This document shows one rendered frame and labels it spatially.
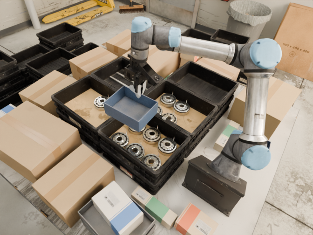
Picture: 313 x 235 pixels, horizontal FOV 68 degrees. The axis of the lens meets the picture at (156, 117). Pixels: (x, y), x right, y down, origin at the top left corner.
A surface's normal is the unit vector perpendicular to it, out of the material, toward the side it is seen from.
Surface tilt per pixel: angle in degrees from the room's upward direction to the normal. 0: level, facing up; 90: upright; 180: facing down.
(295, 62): 72
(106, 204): 0
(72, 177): 0
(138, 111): 2
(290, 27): 79
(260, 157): 61
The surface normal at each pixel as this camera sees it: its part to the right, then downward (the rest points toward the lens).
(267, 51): 0.05, 0.04
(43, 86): 0.06, -0.69
